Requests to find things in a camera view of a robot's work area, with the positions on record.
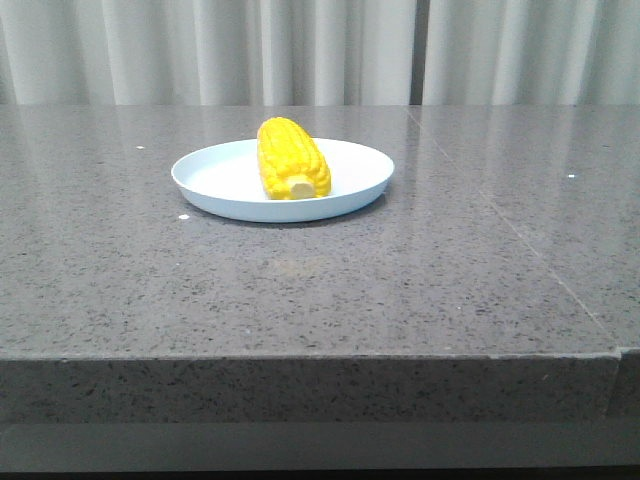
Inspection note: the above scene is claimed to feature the white pleated curtain right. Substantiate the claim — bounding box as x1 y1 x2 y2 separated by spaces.
422 1 639 105

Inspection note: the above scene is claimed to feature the light blue round plate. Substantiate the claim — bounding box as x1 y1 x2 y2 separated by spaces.
171 138 395 223

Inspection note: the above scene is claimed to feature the white pleated curtain left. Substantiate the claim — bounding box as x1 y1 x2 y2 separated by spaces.
1 1 428 106

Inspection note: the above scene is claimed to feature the yellow plastic corn cob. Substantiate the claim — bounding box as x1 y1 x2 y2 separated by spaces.
257 117 332 200

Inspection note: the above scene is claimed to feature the white pleated curtain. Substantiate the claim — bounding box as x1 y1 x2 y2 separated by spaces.
1 1 428 106
422 1 639 105

